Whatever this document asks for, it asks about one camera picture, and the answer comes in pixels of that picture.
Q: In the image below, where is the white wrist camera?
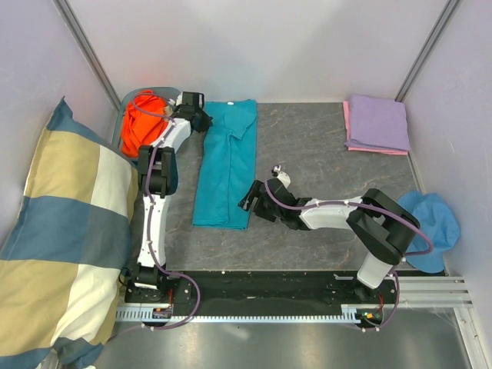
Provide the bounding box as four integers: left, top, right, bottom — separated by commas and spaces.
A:
168, 92, 183, 107
271, 165, 291, 188

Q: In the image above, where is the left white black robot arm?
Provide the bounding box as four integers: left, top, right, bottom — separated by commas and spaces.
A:
121, 90, 211, 303

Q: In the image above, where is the teal t shirt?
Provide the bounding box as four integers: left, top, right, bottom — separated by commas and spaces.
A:
192, 99, 258, 230

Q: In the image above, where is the blue plastic laundry basket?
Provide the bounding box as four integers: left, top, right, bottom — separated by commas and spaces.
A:
111, 86, 181, 148

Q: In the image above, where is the folded purple t shirt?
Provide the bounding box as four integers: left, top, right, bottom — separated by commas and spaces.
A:
346, 95, 411, 153

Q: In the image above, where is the folded pink t shirt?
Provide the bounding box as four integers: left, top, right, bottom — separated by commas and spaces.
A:
342, 101, 408, 156

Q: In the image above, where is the left aluminium frame post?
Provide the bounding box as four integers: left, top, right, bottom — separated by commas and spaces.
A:
53, 0, 121, 110

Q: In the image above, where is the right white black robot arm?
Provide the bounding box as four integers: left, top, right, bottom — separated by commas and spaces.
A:
238, 176, 420, 303

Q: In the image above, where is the blue beige striped pillow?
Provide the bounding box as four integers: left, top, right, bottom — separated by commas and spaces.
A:
1, 101, 138, 368

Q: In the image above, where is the right aluminium frame post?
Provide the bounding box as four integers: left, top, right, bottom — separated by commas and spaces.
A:
394, 0, 462, 102

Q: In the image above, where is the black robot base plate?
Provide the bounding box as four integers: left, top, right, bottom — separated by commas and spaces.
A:
140, 271, 397, 317

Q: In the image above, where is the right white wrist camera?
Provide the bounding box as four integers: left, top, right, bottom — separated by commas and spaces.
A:
271, 165, 291, 188

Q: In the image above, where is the aluminium frame post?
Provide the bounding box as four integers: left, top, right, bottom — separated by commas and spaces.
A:
53, 0, 121, 110
394, 0, 462, 102

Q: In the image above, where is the blue bucket hat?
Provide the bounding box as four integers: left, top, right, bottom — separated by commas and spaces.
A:
397, 191, 460, 274

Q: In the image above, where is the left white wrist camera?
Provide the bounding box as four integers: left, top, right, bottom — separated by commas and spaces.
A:
168, 92, 183, 107

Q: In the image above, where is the grey slotted cable duct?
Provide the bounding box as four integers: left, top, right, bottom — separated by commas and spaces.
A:
116, 304, 384, 324

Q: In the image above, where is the orange t shirt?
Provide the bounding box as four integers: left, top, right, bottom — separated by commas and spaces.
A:
121, 90, 169, 158

